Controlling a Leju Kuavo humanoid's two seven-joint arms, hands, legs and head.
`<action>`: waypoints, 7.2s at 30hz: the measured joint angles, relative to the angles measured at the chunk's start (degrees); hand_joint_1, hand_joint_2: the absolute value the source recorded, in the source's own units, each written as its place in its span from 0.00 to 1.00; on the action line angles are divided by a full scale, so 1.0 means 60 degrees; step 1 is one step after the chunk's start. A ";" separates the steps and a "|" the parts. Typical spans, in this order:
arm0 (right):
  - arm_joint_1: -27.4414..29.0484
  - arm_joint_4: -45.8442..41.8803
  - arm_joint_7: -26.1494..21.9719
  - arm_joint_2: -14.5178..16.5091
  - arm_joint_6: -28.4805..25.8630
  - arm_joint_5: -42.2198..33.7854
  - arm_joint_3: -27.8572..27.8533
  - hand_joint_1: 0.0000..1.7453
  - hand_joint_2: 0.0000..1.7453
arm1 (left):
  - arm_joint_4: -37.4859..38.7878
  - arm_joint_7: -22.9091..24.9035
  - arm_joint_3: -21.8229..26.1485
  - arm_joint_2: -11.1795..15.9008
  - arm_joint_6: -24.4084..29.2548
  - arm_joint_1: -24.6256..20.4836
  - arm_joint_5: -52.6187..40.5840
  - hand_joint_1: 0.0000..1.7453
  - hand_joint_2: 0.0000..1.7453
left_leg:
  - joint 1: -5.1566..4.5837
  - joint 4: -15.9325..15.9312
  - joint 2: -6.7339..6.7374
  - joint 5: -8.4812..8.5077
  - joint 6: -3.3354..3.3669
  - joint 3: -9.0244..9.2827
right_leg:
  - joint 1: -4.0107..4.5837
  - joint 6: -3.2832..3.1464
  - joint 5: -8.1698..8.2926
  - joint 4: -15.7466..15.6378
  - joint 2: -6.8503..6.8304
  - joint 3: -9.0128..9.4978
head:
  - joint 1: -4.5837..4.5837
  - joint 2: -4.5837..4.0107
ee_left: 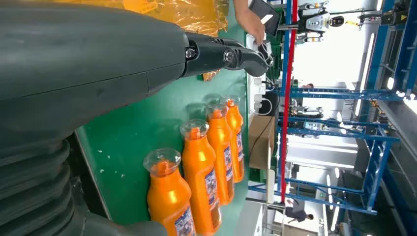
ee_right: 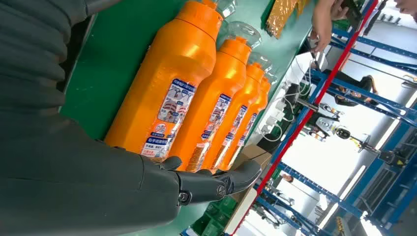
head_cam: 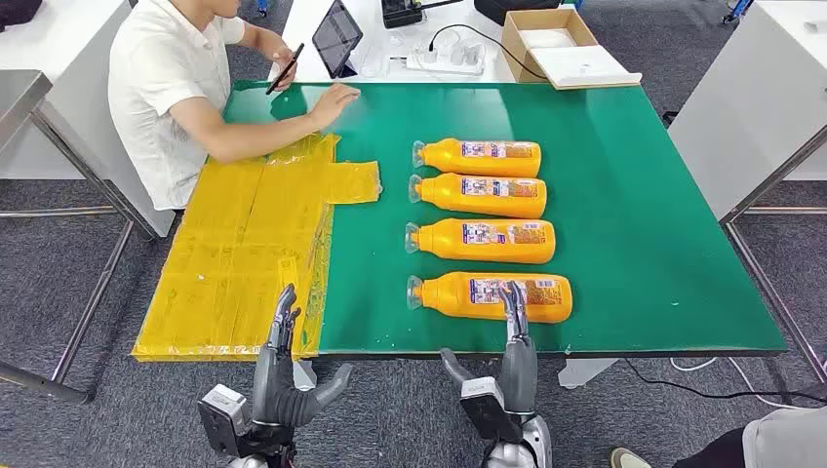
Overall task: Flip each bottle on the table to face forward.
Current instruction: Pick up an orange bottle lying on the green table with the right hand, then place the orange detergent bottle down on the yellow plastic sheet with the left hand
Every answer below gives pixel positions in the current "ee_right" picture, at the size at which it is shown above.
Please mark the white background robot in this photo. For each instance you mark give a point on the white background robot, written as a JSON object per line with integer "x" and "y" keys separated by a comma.
{"x": 327, "y": 125}

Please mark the brown cardboard box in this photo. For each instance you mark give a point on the brown cardboard box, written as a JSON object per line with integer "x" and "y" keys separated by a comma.
{"x": 255, "y": 156}

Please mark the red steel post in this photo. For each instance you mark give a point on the red steel post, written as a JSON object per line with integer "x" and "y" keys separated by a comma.
{"x": 325, "y": 81}

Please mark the yellow taped cardboard sheet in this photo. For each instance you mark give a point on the yellow taped cardboard sheet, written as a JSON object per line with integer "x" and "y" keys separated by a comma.
{"x": 283, "y": 14}

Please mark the person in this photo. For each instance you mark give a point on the person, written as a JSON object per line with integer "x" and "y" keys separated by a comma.
{"x": 355, "y": 86}
{"x": 324, "y": 26}

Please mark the white power strip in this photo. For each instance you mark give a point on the white power strip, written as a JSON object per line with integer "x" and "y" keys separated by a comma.
{"x": 277, "y": 115}

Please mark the blue steel rack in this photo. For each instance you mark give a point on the blue steel rack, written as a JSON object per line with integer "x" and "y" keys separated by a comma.
{"x": 374, "y": 101}

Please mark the green table mat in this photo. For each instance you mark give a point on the green table mat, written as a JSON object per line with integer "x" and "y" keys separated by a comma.
{"x": 110, "y": 65}

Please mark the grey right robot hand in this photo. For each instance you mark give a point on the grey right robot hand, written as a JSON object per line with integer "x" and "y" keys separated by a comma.
{"x": 65, "y": 182}

